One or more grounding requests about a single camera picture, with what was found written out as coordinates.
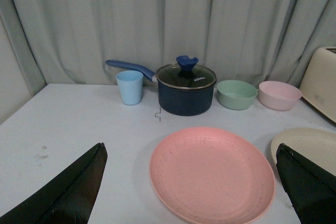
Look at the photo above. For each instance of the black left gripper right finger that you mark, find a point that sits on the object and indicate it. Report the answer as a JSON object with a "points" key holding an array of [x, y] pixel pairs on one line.
{"points": [[310, 188]]}

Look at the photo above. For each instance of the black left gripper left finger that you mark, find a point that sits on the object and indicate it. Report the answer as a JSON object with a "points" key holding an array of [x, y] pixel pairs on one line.
{"points": [[67, 198]]}

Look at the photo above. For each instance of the cream plate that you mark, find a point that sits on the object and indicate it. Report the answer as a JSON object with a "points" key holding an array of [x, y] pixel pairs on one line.
{"points": [[314, 144]]}

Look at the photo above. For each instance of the pink bowl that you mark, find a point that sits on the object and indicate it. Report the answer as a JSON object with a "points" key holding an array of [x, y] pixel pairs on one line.
{"points": [[278, 96]]}

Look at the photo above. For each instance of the cream toaster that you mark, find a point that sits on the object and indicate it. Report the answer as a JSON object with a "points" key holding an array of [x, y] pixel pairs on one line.
{"points": [[318, 84]]}

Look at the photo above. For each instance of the pink plate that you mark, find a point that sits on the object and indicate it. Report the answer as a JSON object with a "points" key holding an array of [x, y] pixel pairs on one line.
{"points": [[209, 175]]}

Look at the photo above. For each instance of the green bowl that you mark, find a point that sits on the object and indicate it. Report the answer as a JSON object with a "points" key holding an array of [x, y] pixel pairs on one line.
{"points": [[235, 94]]}

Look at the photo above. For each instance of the light blue plastic cup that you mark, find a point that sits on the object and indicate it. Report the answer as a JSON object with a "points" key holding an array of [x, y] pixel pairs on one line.
{"points": [[130, 86]]}

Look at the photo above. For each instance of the dark blue saucepan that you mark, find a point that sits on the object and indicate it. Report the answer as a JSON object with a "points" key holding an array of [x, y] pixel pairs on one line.
{"points": [[175, 101]]}

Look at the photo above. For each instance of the glass pot lid blue knob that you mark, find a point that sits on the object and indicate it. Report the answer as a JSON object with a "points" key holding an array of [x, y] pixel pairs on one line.
{"points": [[186, 74]]}

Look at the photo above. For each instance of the grey curtain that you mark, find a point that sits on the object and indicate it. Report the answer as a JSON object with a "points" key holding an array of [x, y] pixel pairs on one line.
{"points": [[68, 41]]}

